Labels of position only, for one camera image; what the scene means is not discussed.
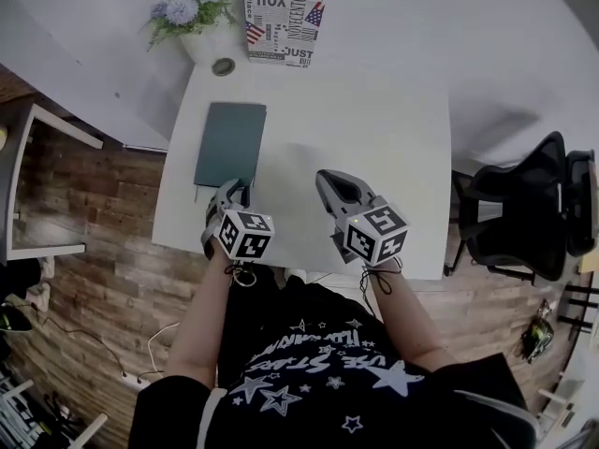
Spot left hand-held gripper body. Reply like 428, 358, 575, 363
200, 193, 276, 264

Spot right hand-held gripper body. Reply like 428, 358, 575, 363
330, 194, 411, 269

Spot dark green notebook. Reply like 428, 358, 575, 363
193, 101, 269, 204

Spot person's right forearm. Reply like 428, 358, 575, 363
362, 262, 459, 374

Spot person's left forearm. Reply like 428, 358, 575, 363
163, 250, 236, 391

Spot person's black trousers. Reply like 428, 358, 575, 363
219, 264, 386, 340

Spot black mesh office chair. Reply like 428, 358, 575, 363
443, 130, 599, 285

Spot person's black star-print shirt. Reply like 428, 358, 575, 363
128, 292, 538, 449

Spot black white printed box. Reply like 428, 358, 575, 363
243, 0, 326, 69

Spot white power strip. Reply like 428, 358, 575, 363
121, 371, 152, 391

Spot pale artificial flower bouquet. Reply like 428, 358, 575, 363
141, 0, 247, 53

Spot green black object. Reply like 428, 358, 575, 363
0, 294, 35, 335
520, 319, 557, 365

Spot pale slippers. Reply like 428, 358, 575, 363
24, 255, 57, 311

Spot black folding chair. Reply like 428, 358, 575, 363
558, 282, 599, 332

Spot grey table with white legs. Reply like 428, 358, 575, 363
0, 102, 105, 265

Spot brown card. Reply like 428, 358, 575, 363
587, 160, 599, 239

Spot white metal rack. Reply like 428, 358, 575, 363
0, 377, 110, 449

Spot black wrist cord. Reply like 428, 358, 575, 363
358, 263, 404, 320
224, 259, 258, 288

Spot white looped cable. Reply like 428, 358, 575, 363
146, 321, 183, 374

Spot thin black cable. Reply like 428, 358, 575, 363
45, 316, 128, 379

